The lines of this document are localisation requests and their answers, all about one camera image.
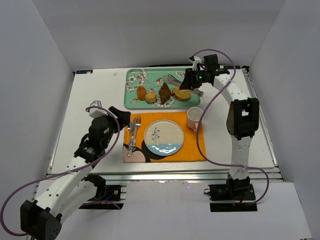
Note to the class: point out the blue black label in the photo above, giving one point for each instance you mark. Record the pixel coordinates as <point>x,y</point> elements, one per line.
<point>84,71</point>
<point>229,67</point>

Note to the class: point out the sliced bread loaf piece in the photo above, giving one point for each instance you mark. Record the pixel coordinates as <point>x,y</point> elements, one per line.
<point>181,95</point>

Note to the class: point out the white blue ceramic plate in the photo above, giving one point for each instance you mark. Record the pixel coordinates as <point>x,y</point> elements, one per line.
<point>164,137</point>

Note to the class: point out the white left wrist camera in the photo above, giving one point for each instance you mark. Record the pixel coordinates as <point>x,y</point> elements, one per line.
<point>96,112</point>

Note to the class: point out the orange cloth placemat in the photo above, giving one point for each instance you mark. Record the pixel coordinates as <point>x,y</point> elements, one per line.
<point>193,149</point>

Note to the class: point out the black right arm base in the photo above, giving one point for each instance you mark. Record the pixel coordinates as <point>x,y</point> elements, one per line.
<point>221,200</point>

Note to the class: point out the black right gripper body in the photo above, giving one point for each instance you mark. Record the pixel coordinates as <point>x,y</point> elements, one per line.
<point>193,79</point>

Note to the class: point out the blue black left label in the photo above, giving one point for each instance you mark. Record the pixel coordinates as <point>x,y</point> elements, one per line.
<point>84,71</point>

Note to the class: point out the round pale bun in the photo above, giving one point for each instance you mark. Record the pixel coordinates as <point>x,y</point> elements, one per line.
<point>151,97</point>

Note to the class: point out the metal serving tongs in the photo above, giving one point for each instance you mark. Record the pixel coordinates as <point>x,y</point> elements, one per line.
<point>171,80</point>

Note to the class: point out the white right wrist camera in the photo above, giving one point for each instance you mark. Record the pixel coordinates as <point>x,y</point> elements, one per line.
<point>195,61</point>

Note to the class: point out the silver spoon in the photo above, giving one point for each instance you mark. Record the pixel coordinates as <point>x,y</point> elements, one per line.
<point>131,129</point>

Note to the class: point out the pink mug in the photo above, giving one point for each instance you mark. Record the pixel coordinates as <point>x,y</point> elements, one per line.
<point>193,117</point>

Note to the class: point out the silver fork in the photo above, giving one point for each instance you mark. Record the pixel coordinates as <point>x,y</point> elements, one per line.
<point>137,126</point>

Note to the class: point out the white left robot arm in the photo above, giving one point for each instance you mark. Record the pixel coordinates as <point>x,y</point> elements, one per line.
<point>43,217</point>

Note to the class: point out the silver knife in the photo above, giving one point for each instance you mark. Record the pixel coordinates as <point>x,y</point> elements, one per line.
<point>134,121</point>

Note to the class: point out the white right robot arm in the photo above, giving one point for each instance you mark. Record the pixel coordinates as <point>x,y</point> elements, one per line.
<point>243,115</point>

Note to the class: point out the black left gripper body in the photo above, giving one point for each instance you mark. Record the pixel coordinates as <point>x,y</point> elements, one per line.
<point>113,121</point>

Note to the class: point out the golden oval bread roll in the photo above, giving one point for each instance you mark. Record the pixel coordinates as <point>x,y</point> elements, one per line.
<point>141,93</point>

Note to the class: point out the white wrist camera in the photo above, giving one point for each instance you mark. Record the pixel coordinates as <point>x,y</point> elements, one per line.
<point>195,61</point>
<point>96,112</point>

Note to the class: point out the blue black right label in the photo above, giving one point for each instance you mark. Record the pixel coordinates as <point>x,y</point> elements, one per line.
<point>229,67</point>

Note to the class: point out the dark brown croissant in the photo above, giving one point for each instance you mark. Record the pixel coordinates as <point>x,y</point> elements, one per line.
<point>164,93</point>

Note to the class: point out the green floral tray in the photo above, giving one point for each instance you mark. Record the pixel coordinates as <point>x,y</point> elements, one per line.
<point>151,80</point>

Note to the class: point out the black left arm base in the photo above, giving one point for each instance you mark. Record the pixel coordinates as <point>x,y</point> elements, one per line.
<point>113,199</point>

